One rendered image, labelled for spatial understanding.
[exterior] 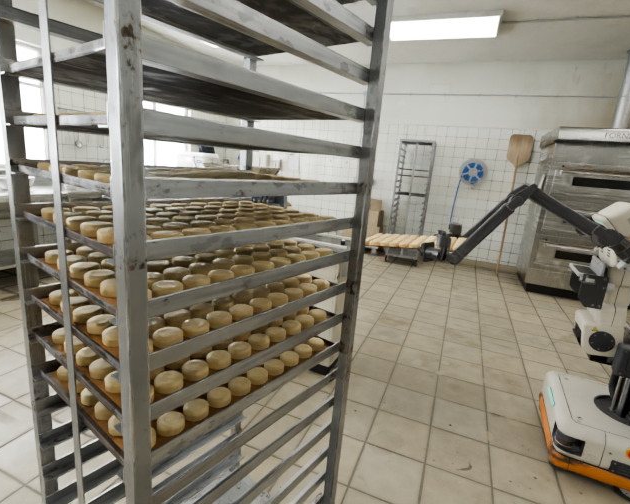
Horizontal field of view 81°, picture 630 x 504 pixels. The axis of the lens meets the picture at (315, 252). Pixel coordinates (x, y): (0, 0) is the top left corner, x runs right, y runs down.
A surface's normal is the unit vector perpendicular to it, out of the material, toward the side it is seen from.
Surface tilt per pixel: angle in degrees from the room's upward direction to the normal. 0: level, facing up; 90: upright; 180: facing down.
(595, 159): 90
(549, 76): 90
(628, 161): 90
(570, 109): 90
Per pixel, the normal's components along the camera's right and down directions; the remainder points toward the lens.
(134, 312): 0.79, 0.21
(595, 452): -0.44, 0.18
